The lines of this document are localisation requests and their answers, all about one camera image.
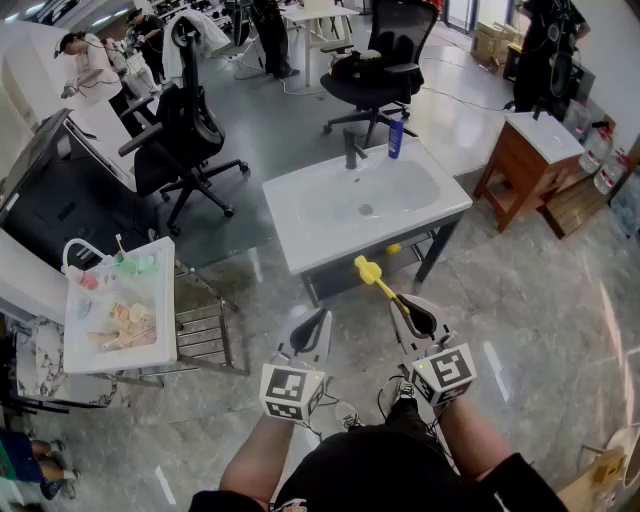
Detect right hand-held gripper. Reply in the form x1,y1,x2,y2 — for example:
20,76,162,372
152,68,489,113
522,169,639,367
389,293,479,409

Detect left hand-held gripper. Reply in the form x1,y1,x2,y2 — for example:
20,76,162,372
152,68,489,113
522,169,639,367
258,308,333,426

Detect yellow brush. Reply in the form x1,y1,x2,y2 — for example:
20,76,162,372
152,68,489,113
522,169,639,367
353,254,411,316

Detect person's left forearm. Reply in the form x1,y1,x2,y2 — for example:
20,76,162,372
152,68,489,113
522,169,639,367
218,414,296,506

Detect person's right forearm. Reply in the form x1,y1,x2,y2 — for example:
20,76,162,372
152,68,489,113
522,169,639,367
439,397,516,481

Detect black sink stand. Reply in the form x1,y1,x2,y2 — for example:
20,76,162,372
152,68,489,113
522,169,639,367
299,219,461,309

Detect person's left shoe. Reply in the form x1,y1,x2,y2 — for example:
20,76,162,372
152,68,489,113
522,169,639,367
333,400,366,434

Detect metal rack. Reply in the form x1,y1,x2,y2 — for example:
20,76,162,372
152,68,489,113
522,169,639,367
139,259,251,389

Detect large white sink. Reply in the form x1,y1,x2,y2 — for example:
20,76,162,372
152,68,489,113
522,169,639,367
261,138,474,275

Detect small white basin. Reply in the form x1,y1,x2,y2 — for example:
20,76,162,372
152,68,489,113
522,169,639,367
62,235,179,375

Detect person's black clothing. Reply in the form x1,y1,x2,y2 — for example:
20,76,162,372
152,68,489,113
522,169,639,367
188,399,569,512

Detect pile of wooden utensils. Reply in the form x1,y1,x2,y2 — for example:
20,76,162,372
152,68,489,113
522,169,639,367
87,302,159,351

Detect blue bottle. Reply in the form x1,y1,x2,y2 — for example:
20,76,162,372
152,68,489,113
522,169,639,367
387,117,405,160

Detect large black faucet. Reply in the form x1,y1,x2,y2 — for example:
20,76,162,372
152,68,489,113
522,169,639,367
342,127,369,170

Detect wooden crate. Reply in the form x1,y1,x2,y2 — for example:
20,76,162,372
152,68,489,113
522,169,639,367
537,174,626,240

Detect wooden stand with white basin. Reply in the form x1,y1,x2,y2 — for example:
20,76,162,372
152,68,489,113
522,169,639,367
473,110,586,234

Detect black office chair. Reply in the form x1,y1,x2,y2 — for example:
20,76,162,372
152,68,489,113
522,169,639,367
118,17,250,236
319,0,440,149

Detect light wooden stool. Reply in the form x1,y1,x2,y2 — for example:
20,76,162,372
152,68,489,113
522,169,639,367
554,439,632,512

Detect pack of water bottles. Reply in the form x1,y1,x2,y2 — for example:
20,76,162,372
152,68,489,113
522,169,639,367
609,174,640,239

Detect clear water jug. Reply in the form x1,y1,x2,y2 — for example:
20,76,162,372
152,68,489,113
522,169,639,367
578,124,614,174
593,148,630,195

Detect marble patterned cabinet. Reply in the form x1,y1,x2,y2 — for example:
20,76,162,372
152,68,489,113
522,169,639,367
14,314,131,409

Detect black bag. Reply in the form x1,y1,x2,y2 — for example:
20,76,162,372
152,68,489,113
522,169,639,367
330,48,386,81

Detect black yellow case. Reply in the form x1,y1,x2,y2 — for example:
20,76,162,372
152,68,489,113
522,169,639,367
502,42,524,84

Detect white counter slab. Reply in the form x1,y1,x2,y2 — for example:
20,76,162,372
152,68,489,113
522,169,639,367
0,227,69,326

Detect black cabinet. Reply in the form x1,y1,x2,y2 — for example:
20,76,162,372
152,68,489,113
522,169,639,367
0,108,161,271

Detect black equipment box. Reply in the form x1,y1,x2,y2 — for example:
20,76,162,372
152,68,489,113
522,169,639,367
549,49,596,119

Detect cardboard boxes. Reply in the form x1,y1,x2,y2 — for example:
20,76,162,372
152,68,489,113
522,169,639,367
469,19,524,71

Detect white cloth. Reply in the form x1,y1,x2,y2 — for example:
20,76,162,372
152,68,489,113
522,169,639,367
162,9,231,89

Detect white table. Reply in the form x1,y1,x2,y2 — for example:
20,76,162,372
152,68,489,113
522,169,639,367
279,0,361,86

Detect black cable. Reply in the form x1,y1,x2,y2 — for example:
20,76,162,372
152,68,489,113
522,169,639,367
304,392,341,444
374,374,451,441

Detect white floor cable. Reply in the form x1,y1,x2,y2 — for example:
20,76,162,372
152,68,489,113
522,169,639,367
232,47,326,99

